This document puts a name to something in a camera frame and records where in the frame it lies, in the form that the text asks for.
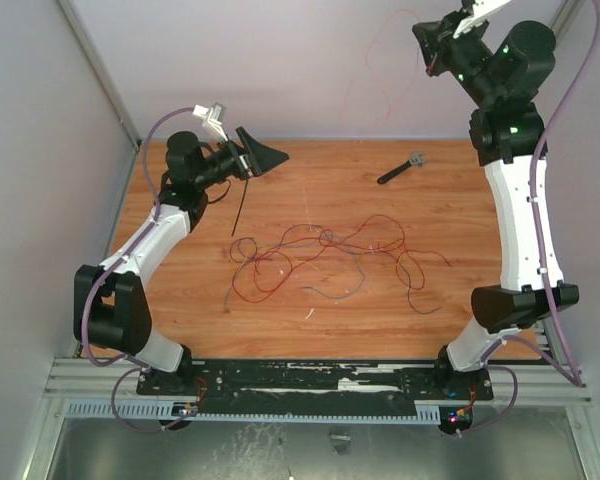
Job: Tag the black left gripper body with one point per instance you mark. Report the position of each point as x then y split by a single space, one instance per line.
241 163

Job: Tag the adjustable wrench black handle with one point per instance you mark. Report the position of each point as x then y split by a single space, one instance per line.
416 159

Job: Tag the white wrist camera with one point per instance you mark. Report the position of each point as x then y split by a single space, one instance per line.
212 120
476 12

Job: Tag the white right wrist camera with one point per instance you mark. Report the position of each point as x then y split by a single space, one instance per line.
476 12

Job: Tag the aluminium frame rail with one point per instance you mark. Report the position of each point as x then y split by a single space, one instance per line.
538 385

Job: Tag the black zip tie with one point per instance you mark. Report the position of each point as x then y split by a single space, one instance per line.
240 207

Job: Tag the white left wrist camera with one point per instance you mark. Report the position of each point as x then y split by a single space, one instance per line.
212 120

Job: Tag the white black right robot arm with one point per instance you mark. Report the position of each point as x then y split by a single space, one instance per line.
506 131

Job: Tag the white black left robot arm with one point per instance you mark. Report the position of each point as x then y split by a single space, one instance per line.
110 305

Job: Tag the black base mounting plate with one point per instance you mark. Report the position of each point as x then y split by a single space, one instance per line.
317 388

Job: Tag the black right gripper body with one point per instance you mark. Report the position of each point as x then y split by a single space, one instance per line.
431 45

